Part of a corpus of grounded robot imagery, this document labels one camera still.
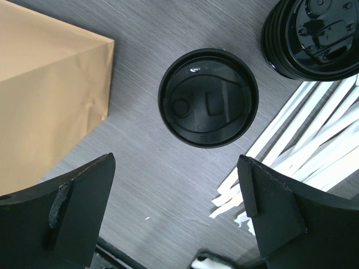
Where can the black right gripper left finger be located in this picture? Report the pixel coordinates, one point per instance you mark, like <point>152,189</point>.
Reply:
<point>56,224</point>

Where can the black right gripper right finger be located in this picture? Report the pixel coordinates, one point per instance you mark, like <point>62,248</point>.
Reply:
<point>297,226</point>

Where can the brown paper bag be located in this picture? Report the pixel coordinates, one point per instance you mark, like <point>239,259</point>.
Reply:
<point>55,89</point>

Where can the black plastic cup lid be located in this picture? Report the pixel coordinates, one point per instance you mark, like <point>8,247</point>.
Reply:
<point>208,98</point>

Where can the white wrapped straws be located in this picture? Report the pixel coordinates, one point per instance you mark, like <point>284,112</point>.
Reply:
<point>316,131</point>

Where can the stack of black lids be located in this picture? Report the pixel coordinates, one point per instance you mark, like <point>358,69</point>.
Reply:
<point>312,40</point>

